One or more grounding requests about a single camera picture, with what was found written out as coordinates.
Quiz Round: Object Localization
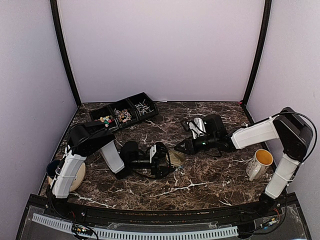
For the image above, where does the black frame post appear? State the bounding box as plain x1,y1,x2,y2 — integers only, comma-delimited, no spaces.
240,0,272,109
49,0,82,107

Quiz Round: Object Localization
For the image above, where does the pile of small stick candies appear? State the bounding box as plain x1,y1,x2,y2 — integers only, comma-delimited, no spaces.
134,102,154,116

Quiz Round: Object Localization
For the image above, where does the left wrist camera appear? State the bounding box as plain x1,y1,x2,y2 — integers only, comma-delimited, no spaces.
119,141,139,164

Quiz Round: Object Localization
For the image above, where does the white mug yellow inside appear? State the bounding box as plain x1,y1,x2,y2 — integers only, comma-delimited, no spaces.
246,149,274,182

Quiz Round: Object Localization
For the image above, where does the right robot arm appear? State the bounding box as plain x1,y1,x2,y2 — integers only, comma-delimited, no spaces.
174,107,319,217

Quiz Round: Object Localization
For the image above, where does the black front rail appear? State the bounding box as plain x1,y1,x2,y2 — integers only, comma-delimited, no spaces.
23,194,287,227

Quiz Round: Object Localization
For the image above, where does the white jar lid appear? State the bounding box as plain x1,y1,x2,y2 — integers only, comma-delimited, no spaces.
169,149,186,167

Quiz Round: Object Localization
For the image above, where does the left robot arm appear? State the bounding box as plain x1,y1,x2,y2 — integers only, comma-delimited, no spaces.
46,121,175,218

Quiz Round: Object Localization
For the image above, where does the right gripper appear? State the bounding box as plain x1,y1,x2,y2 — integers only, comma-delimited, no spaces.
174,134,218,156

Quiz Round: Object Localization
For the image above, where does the pile of star candies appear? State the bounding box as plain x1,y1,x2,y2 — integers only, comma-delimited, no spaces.
99,115,113,127

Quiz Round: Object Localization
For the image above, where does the right black frame post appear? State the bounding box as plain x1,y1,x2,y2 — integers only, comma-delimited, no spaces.
240,0,272,109

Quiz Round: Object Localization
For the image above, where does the pile of swirl lollipops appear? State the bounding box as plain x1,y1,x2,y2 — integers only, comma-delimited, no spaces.
114,108,132,123

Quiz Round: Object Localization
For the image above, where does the metal scoop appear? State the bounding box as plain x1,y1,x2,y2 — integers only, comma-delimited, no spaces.
188,117,207,139

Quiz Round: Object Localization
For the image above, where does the left black frame post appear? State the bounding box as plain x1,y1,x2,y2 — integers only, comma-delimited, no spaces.
49,0,82,107

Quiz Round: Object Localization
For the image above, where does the dark blue mug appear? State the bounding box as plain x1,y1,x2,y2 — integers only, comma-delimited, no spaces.
46,159,61,180

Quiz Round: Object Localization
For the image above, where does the cream floral plate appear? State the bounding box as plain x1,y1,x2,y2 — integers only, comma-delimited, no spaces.
47,162,87,192

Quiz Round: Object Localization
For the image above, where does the black three-compartment candy tray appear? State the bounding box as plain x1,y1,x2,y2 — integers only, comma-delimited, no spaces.
89,92,159,132

